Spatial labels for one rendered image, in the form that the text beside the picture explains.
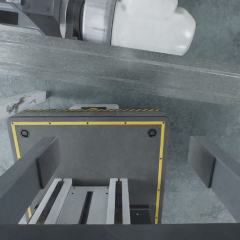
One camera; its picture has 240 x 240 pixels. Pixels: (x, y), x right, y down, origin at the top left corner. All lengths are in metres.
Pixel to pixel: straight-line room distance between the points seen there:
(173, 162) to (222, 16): 0.89
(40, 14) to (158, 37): 0.20
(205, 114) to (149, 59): 0.93
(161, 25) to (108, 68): 0.13
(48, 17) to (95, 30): 0.08
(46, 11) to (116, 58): 0.15
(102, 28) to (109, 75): 0.11
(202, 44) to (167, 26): 0.79
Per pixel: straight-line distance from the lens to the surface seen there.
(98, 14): 0.35
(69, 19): 0.36
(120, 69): 0.26
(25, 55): 0.29
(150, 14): 0.34
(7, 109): 0.73
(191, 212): 1.52
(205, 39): 1.13
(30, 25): 0.46
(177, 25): 0.35
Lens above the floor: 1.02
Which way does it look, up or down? 74 degrees down
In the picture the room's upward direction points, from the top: 180 degrees clockwise
